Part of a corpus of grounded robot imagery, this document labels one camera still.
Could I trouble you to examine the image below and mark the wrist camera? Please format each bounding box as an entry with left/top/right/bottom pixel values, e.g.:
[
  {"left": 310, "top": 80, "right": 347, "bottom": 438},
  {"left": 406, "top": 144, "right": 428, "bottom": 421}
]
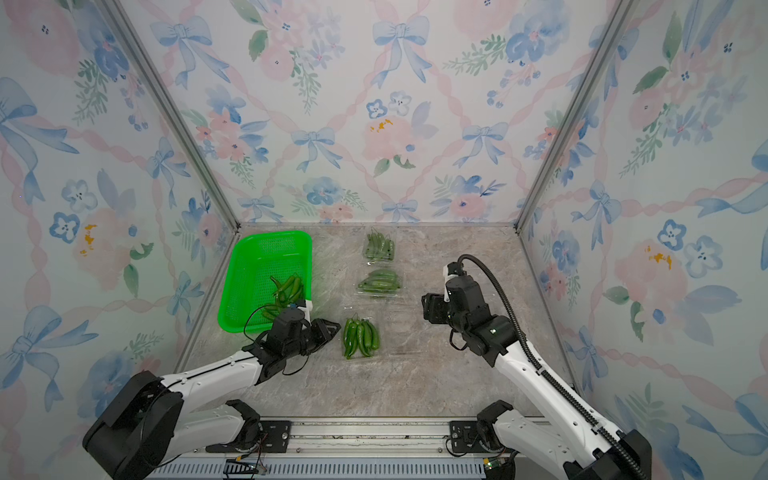
[
  {"left": 270, "top": 300, "right": 311, "bottom": 344},
  {"left": 444, "top": 262, "right": 484, "bottom": 312}
]

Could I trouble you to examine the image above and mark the aluminium corner post left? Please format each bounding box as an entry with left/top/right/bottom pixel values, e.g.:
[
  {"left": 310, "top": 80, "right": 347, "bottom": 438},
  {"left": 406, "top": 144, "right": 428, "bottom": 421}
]
[{"left": 96, "top": 0, "right": 240, "bottom": 233}]

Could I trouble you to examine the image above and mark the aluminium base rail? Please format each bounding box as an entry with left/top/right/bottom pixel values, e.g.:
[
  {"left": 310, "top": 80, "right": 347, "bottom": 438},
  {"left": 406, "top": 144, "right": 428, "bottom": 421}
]
[{"left": 107, "top": 415, "right": 631, "bottom": 480}]

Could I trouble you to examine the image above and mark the aluminium corner post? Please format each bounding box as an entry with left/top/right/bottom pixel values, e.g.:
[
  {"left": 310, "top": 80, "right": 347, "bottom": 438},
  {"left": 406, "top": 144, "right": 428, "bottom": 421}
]
[
  {"left": 515, "top": 0, "right": 636, "bottom": 236},
  {"left": 96, "top": 0, "right": 240, "bottom": 233}
]

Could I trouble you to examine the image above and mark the green plastic basket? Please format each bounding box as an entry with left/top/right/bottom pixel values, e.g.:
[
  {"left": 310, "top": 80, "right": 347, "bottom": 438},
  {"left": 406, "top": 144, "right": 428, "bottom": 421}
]
[{"left": 218, "top": 230, "right": 313, "bottom": 334}]

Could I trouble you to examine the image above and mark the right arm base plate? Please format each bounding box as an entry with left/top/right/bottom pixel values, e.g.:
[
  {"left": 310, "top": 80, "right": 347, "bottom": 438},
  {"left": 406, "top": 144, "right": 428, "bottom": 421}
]
[{"left": 447, "top": 420, "right": 487, "bottom": 456}]

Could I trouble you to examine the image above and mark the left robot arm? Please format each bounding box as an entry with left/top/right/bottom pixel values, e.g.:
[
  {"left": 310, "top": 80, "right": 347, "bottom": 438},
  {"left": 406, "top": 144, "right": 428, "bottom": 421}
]
[{"left": 82, "top": 319, "right": 341, "bottom": 479}]

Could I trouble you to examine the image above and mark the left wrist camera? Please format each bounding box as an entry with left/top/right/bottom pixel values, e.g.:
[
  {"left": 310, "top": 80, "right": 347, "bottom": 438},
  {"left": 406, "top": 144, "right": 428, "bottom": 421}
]
[{"left": 270, "top": 300, "right": 311, "bottom": 344}]

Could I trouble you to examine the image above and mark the aluminium corner post right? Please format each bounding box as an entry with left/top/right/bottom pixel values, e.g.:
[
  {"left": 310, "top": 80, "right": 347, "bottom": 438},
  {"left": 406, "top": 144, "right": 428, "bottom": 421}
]
[{"left": 515, "top": 0, "right": 636, "bottom": 236}]

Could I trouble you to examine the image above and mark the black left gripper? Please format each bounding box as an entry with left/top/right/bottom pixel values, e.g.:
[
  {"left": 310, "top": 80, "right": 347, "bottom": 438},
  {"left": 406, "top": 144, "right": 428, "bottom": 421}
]
[{"left": 286, "top": 317, "right": 342, "bottom": 360}]

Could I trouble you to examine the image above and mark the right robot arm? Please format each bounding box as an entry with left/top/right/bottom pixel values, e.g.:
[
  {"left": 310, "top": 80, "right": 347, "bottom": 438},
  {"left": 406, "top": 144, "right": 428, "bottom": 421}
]
[{"left": 421, "top": 293, "right": 652, "bottom": 479}]

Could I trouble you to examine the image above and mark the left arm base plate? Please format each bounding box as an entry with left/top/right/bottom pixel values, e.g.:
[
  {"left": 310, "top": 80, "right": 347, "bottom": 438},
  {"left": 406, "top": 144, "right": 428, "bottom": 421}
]
[{"left": 205, "top": 420, "right": 292, "bottom": 454}]

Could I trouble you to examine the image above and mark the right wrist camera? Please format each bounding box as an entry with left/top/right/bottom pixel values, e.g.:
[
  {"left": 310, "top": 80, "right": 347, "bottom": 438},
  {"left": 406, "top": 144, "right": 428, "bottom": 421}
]
[{"left": 444, "top": 262, "right": 484, "bottom": 312}]

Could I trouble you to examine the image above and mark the clear pepper container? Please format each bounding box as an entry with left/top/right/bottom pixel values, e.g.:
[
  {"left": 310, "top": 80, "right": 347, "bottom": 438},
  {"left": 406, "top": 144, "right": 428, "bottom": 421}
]
[
  {"left": 356, "top": 268, "right": 402, "bottom": 297},
  {"left": 363, "top": 230, "right": 395, "bottom": 263},
  {"left": 343, "top": 317, "right": 381, "bottom": 360}
]

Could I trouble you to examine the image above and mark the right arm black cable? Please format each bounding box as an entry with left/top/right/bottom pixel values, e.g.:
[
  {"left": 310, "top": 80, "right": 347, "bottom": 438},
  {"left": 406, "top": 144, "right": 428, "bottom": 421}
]
[{"left": 457, "top": 253, "right": 646, "bottom": 480}]

